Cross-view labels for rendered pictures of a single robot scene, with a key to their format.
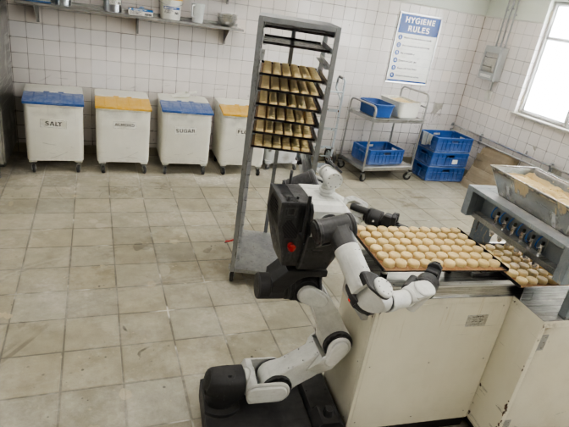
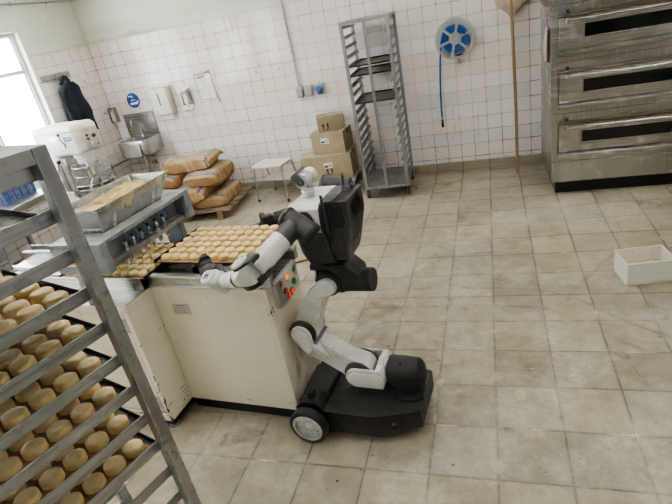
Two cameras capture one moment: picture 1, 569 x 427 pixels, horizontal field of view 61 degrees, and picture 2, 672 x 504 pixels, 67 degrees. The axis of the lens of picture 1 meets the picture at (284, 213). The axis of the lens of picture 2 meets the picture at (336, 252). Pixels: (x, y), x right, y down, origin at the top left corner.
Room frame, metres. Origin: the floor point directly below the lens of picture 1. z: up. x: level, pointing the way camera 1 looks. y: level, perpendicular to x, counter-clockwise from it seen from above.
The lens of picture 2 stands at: (3.35, 1.36, 1.95)
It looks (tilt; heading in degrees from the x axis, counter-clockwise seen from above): 25 degrees down; 223
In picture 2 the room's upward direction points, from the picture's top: 11 degrees counter-clockwise
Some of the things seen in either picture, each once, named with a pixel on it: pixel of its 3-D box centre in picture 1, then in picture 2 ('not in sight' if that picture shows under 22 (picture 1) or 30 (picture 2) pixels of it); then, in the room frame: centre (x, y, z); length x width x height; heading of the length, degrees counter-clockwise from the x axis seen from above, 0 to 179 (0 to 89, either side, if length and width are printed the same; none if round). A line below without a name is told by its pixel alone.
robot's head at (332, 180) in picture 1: (329, 179); (306, 179); (1.82, -0.16, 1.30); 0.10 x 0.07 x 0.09; 18
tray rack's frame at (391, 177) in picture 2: not in sight; (380, 106); (-1.22, -1.84, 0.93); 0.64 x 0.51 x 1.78; 26
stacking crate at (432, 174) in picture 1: (436, 169); not in sight; (6.47, -1.97, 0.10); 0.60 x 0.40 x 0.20; 111
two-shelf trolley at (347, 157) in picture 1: (383, 131); not in sight; (6.17, -1.08, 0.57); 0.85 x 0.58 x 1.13; 120
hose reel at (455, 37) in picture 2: not in sight; (456, 73); (-1.86, -1.24, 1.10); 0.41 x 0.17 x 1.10; 113
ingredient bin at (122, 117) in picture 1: (122, 131); not in sight; (5.02, 1.87, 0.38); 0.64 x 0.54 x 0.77; 24
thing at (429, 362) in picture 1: (410, 343); (240, 332); (2.01, -0.72, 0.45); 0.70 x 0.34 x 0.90; 108
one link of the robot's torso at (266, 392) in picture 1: (264, 379); (370, 367); (1.79, -0.03, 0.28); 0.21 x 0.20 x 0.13; 108
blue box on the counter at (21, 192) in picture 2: not in sight; (8, 192); (1.79, -4.16, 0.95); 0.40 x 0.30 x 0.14; 26
